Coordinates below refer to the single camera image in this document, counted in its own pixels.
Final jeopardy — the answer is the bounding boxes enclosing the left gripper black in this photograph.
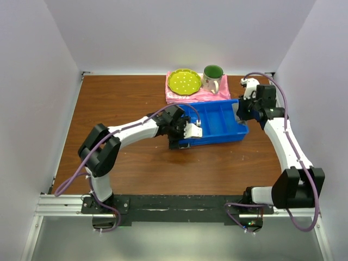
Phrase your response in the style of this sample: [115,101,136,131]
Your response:
[167,116,190,150]

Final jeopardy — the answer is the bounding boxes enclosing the blue plastic divided bin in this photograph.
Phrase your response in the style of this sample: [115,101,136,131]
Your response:
[178,99,249,148]

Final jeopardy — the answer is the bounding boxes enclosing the grey sock black stripes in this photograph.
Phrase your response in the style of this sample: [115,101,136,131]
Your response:
[235,115,247,125]

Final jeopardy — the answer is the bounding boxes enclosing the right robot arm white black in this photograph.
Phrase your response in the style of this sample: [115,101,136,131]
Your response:
[233,78,325,214]

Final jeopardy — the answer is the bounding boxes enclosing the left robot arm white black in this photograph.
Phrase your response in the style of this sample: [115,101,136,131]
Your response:
[77,104,192,213]

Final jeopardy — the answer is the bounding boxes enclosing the pink folded cloth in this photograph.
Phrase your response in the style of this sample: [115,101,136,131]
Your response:
[165,71,231,104]

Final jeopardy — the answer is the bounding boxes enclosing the cream mug green inside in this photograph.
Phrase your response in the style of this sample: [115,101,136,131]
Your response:
[201,65,224,94]

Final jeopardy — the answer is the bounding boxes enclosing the yellow-green dotted plate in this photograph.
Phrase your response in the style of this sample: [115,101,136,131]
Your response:
[167,69,202,96]

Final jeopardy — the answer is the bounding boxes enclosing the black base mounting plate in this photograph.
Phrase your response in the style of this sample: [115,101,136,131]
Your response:
[81,194,274,230]

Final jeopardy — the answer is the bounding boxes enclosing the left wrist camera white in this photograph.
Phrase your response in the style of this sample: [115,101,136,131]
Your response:
[183,123,203,139]

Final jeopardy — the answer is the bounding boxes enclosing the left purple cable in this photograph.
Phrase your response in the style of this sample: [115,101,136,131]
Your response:
[54,103,202,236]

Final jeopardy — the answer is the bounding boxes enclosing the purple cable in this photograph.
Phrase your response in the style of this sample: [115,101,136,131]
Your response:
[54,103,202,236]
[223,71,320,236]

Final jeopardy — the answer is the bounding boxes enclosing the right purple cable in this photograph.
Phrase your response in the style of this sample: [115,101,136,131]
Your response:
[223,71,320,236]

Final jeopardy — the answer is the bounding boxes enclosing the aluminium frame rail front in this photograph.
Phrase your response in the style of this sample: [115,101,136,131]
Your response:
[21,195,116,260]

